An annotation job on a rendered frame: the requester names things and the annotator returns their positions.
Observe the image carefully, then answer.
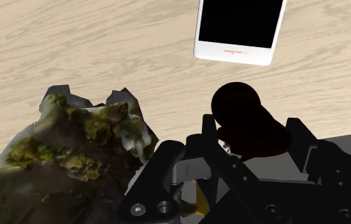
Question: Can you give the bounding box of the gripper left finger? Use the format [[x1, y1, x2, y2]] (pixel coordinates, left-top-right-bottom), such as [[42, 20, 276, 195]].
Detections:
[[117, 114, 258, 224]]

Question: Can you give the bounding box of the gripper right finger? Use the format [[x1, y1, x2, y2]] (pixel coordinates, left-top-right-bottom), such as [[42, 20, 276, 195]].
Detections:
[[286, 117, 351, 224]]

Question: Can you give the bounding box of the dark red rounded object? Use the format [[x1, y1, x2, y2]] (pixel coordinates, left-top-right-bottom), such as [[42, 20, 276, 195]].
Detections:
[[210, 81, 292, 162]]

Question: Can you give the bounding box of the small yellow object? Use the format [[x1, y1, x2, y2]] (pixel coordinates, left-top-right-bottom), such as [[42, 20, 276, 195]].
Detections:
[[194, 181, 211, 217]]

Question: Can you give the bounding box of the green brown mossy lump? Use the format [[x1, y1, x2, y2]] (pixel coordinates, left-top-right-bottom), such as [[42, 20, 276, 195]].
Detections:
[[0, 84, 161, 224]]

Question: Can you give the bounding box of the white smartphone with black screen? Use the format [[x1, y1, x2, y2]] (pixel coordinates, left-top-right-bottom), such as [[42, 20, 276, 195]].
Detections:
[[193, 0, 288, 67]]

